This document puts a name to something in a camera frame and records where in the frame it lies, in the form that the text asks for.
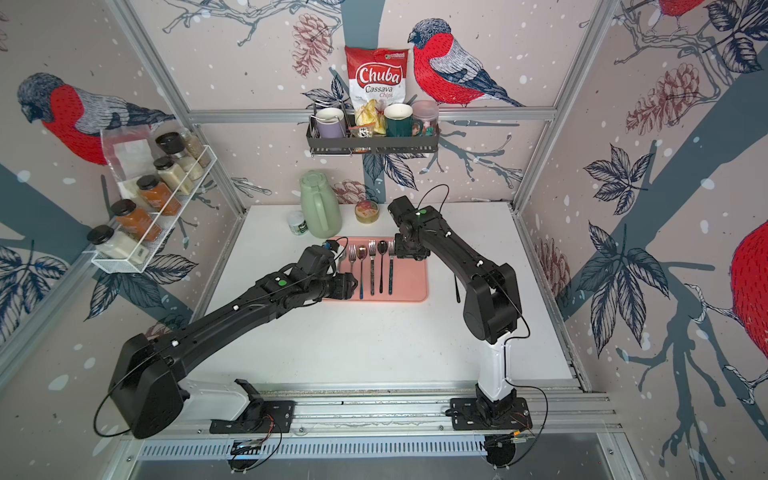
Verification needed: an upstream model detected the teal handle fork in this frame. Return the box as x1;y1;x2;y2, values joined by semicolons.
388;239;395;296

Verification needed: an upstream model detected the small black spoon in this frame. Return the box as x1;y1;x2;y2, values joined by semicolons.
377;240;389;294

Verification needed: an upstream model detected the grey speckled handle fork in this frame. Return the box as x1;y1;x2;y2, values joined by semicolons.
368;240;377;296

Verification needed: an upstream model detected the iridescent rainbow spoon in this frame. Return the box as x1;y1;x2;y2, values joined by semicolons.
356;245;368;301

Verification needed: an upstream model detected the silver ornate handle fork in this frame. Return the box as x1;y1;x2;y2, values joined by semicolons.
347;245;357;273

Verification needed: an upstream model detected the large black long spoon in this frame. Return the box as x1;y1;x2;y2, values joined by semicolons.
454;276;461;304

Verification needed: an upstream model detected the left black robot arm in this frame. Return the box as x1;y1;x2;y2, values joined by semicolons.
107;239;357;439

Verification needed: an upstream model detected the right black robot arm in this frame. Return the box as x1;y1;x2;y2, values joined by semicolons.
388;196;522;410

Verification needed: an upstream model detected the pink plastic tray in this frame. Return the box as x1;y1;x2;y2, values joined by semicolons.
335;237;428;303

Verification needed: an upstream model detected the round gold tin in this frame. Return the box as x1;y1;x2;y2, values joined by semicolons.
354;200;380;224

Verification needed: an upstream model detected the green thermos jug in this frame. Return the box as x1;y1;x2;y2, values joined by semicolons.
300;170;342;238

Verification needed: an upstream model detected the small green labelled can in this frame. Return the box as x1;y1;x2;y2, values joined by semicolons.
286;210;308;236

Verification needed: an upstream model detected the dark green mug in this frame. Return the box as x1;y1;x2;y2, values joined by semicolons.
384;103;413;138

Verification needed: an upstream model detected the yellow snack packet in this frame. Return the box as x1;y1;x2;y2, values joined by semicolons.
355;100;386;137

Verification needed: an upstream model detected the clear jar pink lid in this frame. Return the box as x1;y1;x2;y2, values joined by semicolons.
412;100;439;136

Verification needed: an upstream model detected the purple mug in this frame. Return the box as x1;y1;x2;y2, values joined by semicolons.
313;107;347;139

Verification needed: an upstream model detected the red Chuba chips bag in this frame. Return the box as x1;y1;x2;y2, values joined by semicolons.
345;47;409;111

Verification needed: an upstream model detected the beige spice jar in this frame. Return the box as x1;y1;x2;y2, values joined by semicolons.
153;156;194;196

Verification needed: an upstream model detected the orange spice jar middle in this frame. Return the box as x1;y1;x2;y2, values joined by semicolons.
136;175;182;216

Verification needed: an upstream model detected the orange spice jar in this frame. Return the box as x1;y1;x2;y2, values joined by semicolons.
136;175;182;216
110;199;162;242

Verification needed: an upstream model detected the clear acrylic spice rack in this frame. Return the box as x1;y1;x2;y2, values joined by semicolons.
88;126;217;274

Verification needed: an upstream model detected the dark lid spice jar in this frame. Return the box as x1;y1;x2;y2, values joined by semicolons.
155;132;204;181

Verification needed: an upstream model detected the orange spice jar front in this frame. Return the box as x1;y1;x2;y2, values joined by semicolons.
110;199;162;242

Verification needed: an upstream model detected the white powder spice jar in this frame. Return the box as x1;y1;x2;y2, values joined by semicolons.
86;225;149;266

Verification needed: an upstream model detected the clear plastic bag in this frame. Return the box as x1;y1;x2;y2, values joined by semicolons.
100;125;156;200

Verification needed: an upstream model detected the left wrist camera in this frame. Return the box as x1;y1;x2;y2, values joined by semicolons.
323;239;340;254

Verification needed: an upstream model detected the dark wall shelf basket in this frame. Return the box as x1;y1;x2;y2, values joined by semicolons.
306;115;441;155

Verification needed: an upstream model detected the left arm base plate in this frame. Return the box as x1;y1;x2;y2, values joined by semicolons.
209;379;296;435

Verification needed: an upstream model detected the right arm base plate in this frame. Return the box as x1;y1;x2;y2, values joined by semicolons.
444;384;533;431

